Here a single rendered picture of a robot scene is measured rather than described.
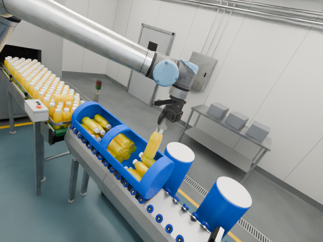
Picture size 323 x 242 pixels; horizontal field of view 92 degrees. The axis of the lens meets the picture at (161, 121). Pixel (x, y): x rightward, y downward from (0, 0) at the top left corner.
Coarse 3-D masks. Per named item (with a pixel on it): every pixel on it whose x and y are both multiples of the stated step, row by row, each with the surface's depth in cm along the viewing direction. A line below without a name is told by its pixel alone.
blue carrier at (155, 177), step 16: (80, 112) 130; (96, 112) 144; (80, 128) 121; (112, 128) 110; (128, 128) 116; (96, 144) 111; (144, 144) 121; (112, 160) 102; (128, 160) 124; (160, 160) 94; (128, 176) 95; (144, 176) 89; (160, 176) 93; (144, 192) 89
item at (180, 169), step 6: (168, 156) 139; (174, 162) 136; (180, 162) 135; (186, 162) 137; (192, 162) 142; (174, 168) 138; (180, 168) 138; (186, 168) 140; (174, 174) 141; (180, 174) 142; (168, 180) 145; (174, 180) 144; (180, 180) 147; (168, 186) 148; (174, 186) 149; (174, 192) 154
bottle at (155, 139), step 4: (156, 132) 84; (152, 136) 85; (156, 136) 84; (160, 136) 85; (152, 140) 85; (156, 140) 84; (160, 140) 85; (148, 144) 87; (152, 144) 85; (156, 144) 85; (148, 148) 87; (152, 148) 86; (156, 148) 87; (144, 152) 89; (148, 152) 87; (152, 152) 87; (148, 156) 87; (152, 156) 88
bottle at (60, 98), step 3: (54, 96) 141; (57, 96) 141; (60, 96) 143; (63, 96) 145; (66, 96) 147; (69, 96) 149; (72, 96) 152; (54, 99) 143; (57, 99) 140; (60, 99) 142; (63, 99) 145; (66, 99) 147; (69, 99) 149; (72, 99) 152
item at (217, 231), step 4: (216, 228) 85; (220, 228) 85; (212, 232) 86; (216, 232) 82; (220, 232) 82; (212, 236) 80; (216, 236) 80; (220, 236) 81; (208, 240) 84; (212, 240) 79; (216, 240) 78; (220, 240) 79
